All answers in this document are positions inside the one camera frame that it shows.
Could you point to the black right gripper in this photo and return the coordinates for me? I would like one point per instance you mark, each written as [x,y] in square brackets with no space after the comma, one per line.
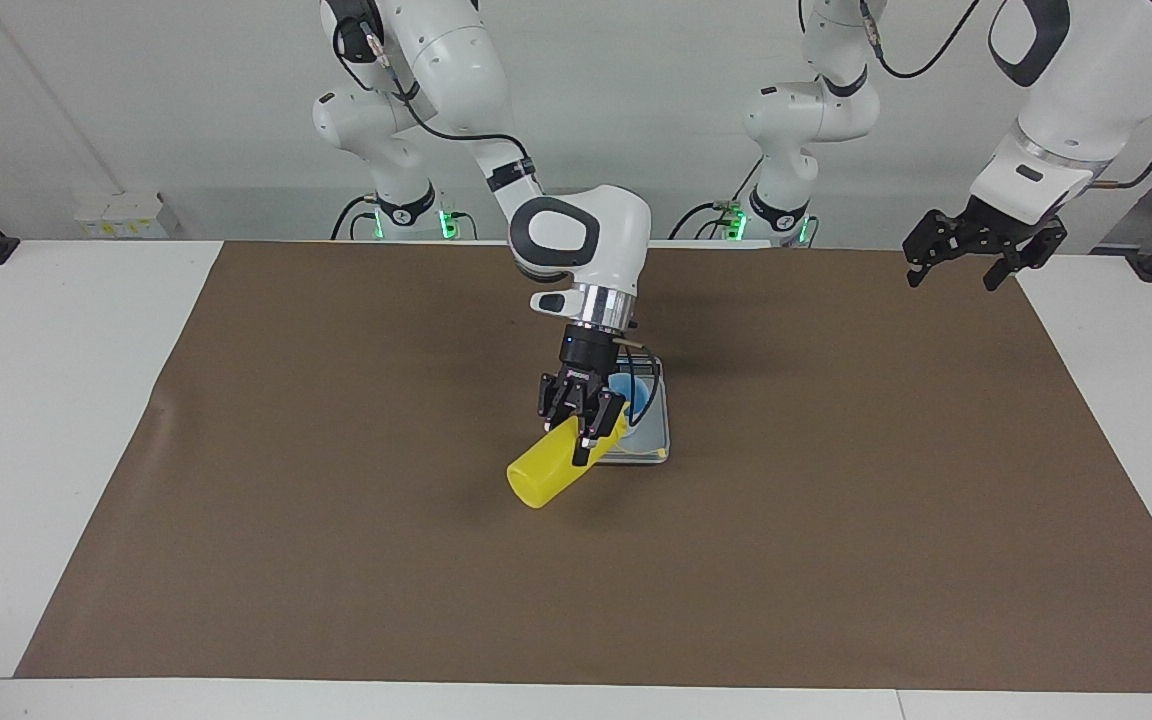
[586,360]

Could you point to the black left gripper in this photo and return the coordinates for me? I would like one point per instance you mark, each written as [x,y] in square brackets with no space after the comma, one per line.
[996,228]

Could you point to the light blue plastic cup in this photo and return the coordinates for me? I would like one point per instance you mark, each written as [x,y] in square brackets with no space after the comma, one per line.
[639,395]

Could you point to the yellow squeeze bottle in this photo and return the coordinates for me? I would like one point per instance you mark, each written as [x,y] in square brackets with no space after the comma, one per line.
[541,475]

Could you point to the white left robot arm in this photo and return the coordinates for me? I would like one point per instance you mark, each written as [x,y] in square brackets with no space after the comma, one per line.
[1086,80]

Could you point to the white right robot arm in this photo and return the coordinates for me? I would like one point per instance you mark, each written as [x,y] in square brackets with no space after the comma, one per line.
[586,230]

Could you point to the silver digital kitchen scale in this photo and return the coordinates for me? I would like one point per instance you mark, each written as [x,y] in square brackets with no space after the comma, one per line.
[651,445]

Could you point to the brown paper table mat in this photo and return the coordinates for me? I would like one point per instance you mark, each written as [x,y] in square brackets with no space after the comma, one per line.
[336,570]

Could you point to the white power strip yellow labels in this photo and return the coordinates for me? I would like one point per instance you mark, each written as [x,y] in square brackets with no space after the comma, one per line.
[121,215]

